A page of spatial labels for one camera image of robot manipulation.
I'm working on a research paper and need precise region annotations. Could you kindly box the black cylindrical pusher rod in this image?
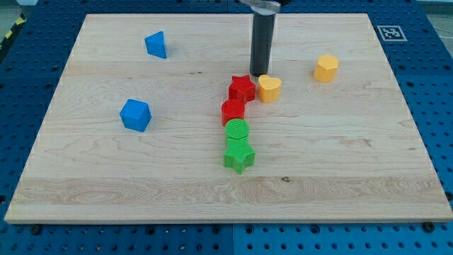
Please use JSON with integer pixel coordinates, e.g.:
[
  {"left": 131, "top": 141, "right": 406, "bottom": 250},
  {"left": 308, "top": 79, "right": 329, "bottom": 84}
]
[{"left": 250, "top": 12, "right": 275, "bottom": 77}]

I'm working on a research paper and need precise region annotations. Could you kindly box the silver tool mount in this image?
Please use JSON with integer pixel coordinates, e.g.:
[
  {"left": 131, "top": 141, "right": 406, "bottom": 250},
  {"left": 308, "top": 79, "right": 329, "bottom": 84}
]
[{"left": 239, "top": 0, "right": 282, "bottom": 15}]

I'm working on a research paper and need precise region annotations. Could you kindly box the yellow heart block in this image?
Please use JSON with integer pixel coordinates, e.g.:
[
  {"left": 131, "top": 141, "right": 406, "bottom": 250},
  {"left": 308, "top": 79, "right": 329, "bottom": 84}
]
[{"left": 258, "top": 74, "right": 282, "bottom": 103}]

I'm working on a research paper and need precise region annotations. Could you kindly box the red star block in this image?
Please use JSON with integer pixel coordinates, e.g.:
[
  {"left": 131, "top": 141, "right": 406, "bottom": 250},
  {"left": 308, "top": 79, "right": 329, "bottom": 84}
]
[{"left": 229, "top": 75, "right": 256, "bottom": 104}]

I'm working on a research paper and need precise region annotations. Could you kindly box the green star block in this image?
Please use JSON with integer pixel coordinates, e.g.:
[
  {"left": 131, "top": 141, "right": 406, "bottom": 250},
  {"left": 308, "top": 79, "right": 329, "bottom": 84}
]
[{"left": 224, "top": 137, "right": 256, "bottom": 175}]

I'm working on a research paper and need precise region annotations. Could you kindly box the yellow hexagon block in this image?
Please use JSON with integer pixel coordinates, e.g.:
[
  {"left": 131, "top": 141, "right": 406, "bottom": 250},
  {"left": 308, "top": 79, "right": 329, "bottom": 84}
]
[{"left": 314, "top": 55, "right": 339, "bottom": 82}]

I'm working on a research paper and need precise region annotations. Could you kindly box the red cylinder block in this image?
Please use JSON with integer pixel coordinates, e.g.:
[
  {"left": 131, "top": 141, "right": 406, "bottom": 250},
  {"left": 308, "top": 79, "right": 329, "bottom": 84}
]
[{"left": 221, "top": 99, "right": 245, "bottom": 126}]

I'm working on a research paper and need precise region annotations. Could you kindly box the green cylinder block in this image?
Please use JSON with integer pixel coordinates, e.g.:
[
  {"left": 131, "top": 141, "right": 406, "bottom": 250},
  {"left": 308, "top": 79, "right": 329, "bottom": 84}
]
[{"left": 224, "top": 118, "right": 250, "bottom": 140}]

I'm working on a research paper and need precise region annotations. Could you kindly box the blue triangular prism block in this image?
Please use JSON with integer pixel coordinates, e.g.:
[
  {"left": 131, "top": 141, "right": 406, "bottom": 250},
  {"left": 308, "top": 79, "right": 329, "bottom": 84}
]
[{"left": 144, "top": 31, "right": 167, "bottom": 59}]

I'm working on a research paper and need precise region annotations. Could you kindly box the white fiducial marker tag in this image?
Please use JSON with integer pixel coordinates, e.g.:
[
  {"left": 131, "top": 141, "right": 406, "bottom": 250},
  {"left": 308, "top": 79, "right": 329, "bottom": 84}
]
[{"left": 377, "top": 25, "right": 407, "bottom": 42}]

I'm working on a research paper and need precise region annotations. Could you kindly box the wooden board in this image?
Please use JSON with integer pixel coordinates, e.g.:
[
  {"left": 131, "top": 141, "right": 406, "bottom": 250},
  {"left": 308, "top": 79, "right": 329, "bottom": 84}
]
[{"left": 5, "top": 13, "right": 452, "bottom": 224}]

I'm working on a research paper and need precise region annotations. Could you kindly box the blue cube block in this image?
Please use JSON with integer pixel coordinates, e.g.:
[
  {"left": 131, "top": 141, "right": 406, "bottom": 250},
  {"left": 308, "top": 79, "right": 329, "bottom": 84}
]
[{"left": 120, "top": 98, "right": 152, "bottom": 132}]

